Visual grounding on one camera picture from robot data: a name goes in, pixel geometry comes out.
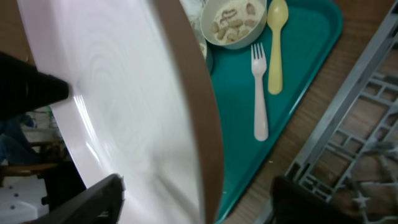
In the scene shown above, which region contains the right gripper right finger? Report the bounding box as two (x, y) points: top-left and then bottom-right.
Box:
(271, 176), (359, 224)

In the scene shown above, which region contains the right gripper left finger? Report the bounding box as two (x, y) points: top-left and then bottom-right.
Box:
(32, 174), (124, 224)

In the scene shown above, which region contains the white plastic fork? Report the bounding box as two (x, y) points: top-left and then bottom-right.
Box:
(251, 44), (269, 141)

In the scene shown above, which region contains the pink round plate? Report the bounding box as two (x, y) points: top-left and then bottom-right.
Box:
(18, 0), (224, 223)

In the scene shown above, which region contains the yellow plastic spoon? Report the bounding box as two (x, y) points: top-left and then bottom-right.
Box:
(267, 0), (289, 95)

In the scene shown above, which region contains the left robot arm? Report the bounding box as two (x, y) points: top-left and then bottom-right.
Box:
(1, 53), (86, 223)

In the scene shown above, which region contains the grey dishwasher rack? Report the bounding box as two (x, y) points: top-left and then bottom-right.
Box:
(253, 1), (398, 224)

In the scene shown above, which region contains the grey bowl with peanuts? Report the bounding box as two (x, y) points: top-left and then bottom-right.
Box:
(195, 30), (214, 74)

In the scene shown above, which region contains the teal plastic tray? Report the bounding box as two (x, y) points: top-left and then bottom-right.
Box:
(210, 0), (343, 223)

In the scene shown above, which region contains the cream bowl with peanuts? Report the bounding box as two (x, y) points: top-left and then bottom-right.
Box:
(200, 0), (267, 50)

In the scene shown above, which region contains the crumpled white paper napkin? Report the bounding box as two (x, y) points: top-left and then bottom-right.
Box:
(180, 0), (206, 30)

